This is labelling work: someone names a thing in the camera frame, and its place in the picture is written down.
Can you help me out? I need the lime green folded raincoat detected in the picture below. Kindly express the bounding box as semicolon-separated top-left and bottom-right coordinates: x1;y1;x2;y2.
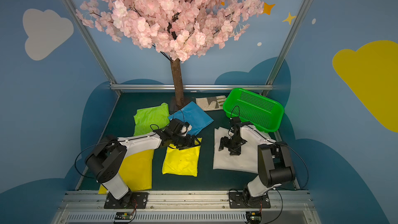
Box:
134;103;170;136

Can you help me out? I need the right aluminium frame post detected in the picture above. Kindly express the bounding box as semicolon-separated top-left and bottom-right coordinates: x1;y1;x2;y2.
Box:
266;0;313;86

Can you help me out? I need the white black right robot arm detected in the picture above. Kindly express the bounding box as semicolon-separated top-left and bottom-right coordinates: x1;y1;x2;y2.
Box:
213;117;295;208

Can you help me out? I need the right circuit board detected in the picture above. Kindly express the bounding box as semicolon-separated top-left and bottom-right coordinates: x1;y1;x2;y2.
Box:
245;212;262;224

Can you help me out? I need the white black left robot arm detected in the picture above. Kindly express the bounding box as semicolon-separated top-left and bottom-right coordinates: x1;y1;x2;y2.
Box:
85;119;201;202

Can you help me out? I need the rear aluminium frame bar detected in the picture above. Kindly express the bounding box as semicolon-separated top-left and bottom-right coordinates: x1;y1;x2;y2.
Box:
110;84;274;91

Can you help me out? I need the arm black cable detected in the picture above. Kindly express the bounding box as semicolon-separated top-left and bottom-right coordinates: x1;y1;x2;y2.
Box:
74;141;120;180
275;141;310;191

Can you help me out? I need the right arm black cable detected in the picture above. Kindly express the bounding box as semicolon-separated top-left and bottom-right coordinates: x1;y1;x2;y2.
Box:
275;141;310;191

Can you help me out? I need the white raincoat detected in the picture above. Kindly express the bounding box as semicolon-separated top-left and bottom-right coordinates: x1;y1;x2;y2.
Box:
213;125;275;174

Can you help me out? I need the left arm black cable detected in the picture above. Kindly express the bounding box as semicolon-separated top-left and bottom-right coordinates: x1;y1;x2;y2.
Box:
74;141;120;180

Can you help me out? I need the aluminium frame post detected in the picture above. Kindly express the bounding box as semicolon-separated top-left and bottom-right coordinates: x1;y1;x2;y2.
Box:
266;0;313;86
61;0;117;85

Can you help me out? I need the blue folded raincoat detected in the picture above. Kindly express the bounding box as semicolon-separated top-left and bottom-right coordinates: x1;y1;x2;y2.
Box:
169;102;214;135

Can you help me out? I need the small neon yellow folded raincoat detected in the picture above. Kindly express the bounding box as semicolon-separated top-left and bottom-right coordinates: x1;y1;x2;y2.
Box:
162;146;201;177

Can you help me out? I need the left aluminium frame post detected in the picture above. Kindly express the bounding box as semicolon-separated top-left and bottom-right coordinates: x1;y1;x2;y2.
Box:
61;0;117;85

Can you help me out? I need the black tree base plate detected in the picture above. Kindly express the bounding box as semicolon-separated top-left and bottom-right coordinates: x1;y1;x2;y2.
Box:
169;96;192;113

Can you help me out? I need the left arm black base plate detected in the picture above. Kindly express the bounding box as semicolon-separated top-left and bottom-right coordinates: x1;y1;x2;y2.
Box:
104;191;149;209

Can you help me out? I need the pink cherry blossom tree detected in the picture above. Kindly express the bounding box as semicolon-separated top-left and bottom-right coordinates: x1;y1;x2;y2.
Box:
76;0;265;107

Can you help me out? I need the left circuit board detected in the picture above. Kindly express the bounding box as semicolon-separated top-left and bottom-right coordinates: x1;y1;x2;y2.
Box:
113;212;134;224

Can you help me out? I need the large yellow raincoat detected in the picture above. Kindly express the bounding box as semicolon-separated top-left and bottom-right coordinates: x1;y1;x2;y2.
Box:
98;148;155;195

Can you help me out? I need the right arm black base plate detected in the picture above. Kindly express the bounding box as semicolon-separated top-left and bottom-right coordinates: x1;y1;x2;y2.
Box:
228;191;271;209

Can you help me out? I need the aluminium rail at front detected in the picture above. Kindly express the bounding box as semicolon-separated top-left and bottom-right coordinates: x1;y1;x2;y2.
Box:
52;190;321;224

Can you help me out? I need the grey white work glove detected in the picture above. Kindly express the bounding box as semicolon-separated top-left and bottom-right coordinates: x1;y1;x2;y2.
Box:
195;95;227;112

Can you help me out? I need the circuit board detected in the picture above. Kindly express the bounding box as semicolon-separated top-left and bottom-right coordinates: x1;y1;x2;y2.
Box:
113;212;134;224
245;212;262;224

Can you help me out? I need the green plastic basket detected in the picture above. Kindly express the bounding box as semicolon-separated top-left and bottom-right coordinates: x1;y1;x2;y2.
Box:
223;88;285;133

